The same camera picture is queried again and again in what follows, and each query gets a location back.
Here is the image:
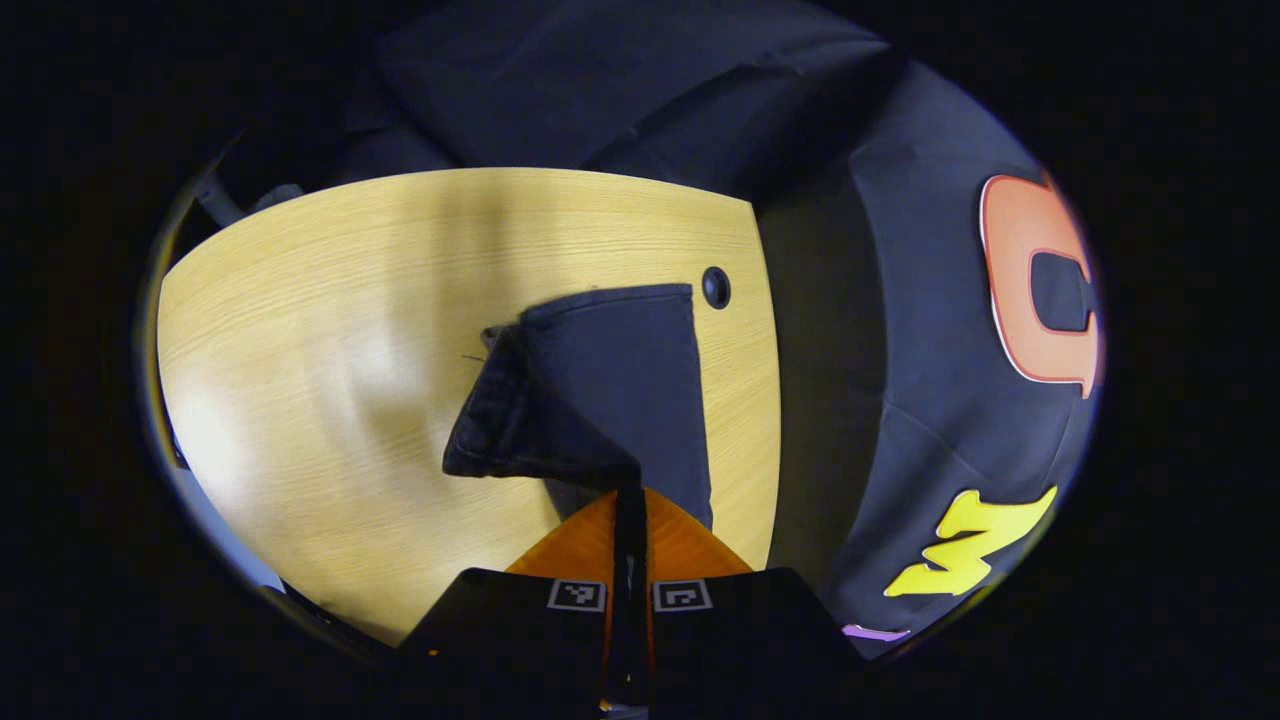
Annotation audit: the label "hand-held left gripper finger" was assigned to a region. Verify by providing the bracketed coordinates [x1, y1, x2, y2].
[398, 488, 631, 706]
[630, 488, 863, 706]

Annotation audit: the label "dark jeans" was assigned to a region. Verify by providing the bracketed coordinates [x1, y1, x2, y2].
[443, 283, 714, 531]

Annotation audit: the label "black backdrop cloth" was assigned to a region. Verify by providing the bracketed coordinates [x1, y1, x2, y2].
[340, 0, 1103, 661]

